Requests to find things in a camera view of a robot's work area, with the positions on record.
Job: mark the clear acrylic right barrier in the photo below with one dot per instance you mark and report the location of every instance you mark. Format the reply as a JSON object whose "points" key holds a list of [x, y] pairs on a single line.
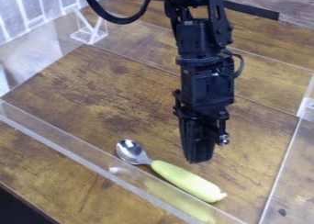
{"points": [[290, 203]]}

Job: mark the green handled metal spoon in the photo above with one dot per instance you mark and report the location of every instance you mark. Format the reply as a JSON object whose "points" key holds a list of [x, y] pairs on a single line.
{"points": [[131, 152]]}

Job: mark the clear acrylic barrier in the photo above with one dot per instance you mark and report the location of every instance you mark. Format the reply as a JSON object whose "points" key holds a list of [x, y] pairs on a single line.
{"points": [[137, 177], [290, 203]]}

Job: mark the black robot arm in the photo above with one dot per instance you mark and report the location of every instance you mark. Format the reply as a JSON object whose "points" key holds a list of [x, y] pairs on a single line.
{"points": [[202, 31]]}

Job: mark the black wall strip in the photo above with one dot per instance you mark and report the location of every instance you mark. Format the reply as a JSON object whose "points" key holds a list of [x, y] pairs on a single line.
{"points": [[251, 10]]}

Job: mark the clear acrylic front barrier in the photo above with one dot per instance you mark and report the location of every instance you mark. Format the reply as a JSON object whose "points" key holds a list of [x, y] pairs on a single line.
{"points": [[137, 177]]}

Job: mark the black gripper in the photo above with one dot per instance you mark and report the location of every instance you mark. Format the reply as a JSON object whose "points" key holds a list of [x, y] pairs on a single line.
{"points": [[203, 98]]}

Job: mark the clear acrylic corner bracket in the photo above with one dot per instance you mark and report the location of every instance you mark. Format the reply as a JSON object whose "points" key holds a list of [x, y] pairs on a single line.
{"points": [[90, 34]]}

